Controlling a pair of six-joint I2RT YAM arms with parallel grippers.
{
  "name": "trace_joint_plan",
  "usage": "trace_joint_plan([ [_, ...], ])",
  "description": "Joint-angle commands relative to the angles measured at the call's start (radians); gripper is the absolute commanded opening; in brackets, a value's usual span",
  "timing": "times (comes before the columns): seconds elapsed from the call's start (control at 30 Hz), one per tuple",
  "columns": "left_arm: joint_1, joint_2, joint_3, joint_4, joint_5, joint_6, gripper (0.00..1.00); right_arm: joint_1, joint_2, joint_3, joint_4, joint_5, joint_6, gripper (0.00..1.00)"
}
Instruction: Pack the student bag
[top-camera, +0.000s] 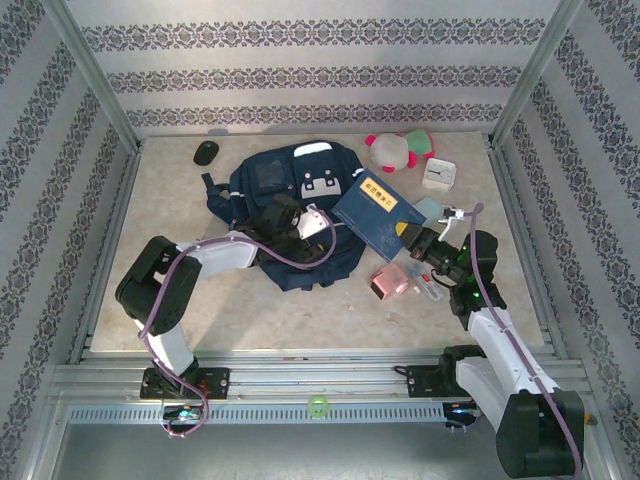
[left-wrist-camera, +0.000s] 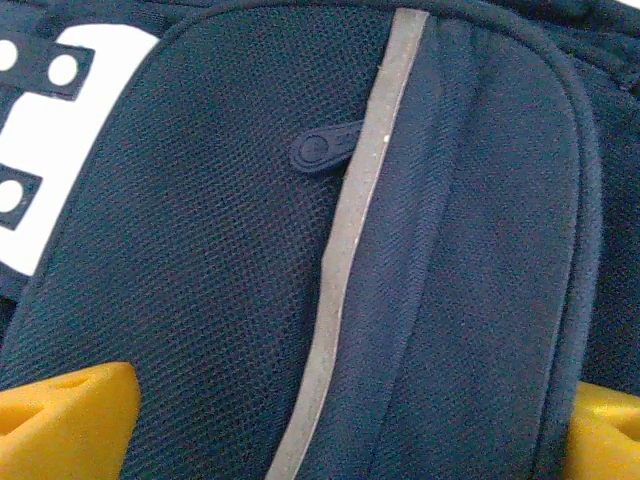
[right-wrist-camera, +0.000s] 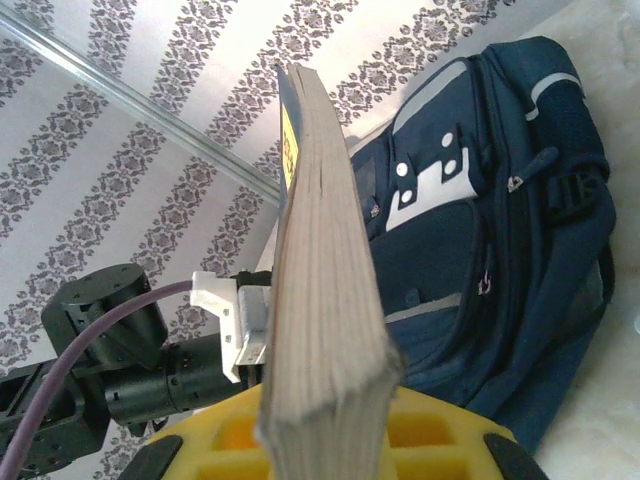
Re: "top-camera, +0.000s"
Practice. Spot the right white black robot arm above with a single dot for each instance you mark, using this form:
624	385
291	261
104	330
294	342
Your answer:
480	372

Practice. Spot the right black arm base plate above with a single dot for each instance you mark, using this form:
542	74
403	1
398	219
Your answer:
420	382

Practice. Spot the blue book with yellow label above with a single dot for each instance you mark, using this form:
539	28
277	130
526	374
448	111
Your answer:
370	220

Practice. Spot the aluminium mounting rail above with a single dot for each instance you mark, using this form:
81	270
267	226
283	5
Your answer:
310	375

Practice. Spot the aluminium side rail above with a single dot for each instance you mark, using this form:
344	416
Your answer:
107	250
518	225

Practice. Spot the light blue pencil case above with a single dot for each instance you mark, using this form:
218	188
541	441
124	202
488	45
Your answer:
429	207

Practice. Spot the white square alarm clock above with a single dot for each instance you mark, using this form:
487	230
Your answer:
439	174

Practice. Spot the pink plastic box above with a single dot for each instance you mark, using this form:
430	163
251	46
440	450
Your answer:
389	282

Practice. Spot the navy blue backpack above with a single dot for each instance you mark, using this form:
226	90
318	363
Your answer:
270	170

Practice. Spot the small controller board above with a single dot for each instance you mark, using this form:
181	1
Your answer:
182	413
462	411

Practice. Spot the white pink green plush toy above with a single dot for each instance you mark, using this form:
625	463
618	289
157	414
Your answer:
390	150

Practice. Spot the aluminium frame post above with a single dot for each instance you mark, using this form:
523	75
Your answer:
531	75
95	75

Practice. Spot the black computer mouse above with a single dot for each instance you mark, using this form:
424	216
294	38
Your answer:
206	153

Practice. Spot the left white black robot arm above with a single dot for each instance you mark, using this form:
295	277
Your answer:
220	257

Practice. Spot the clear plastic stationery packet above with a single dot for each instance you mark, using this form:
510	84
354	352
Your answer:
425	285

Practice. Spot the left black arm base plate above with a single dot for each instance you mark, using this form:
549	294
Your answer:
217	382

